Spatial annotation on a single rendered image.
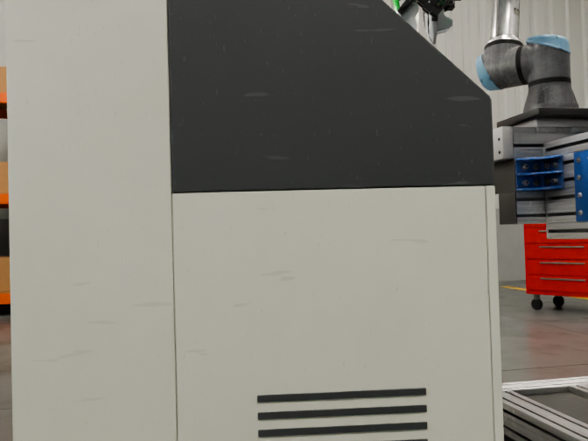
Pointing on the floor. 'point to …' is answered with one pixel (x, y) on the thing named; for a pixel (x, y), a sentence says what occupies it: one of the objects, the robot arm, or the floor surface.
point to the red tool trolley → (554, 266)
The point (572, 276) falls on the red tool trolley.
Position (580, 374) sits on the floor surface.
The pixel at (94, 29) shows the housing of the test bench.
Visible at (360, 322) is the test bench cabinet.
